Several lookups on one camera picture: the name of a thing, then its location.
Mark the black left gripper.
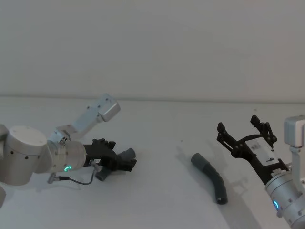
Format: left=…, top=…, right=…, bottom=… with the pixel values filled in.
left=82, top=137, right=138, bottom=173

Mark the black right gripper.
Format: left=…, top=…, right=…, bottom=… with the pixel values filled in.
left=216, top=114, right=291, bottom=186

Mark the white table cloth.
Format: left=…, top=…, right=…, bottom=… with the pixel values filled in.
left=0, top=95, right=305, bottom=229

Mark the curved grey ribbed hose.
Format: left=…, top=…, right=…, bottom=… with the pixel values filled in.
left=190, top=153, right=228, bottom=205

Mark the thin dark wrist cable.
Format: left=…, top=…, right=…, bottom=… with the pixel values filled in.
left=47, top=160, right=103, bottom=186

